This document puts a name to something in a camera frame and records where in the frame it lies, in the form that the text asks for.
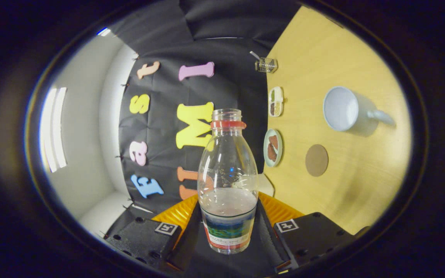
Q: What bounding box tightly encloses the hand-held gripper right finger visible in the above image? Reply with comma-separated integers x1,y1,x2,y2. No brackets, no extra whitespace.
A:
256,192,353,271

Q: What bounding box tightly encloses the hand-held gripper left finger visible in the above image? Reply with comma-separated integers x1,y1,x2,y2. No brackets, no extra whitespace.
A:
105,193,207,275

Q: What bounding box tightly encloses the clear plastic juice bottle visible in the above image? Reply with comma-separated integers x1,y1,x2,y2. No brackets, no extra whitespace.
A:
197,109,259,254

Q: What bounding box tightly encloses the round brown coaster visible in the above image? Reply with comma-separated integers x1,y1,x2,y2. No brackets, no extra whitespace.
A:
305,144,329,177

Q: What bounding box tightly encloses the white cup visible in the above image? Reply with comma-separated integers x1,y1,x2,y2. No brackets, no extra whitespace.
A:
323,86,396,137

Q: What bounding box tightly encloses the white toaster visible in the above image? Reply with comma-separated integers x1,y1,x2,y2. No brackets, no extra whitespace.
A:
257,173,275,197

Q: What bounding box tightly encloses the pale green plate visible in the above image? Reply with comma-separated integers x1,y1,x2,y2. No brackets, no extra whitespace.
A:
263,129,284,168

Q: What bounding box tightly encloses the wooden table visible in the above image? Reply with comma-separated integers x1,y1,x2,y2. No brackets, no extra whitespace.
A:
263,6,412,235

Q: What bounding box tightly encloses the black backdrop cloth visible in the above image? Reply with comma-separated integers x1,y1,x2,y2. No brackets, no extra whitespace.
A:
107,0,302,236

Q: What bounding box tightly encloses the small white seasoning dish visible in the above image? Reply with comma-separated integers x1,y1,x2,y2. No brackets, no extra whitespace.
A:
268,86,284,117

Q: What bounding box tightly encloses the square glass container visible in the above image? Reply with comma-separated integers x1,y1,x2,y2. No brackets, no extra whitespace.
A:
255,57,278,73

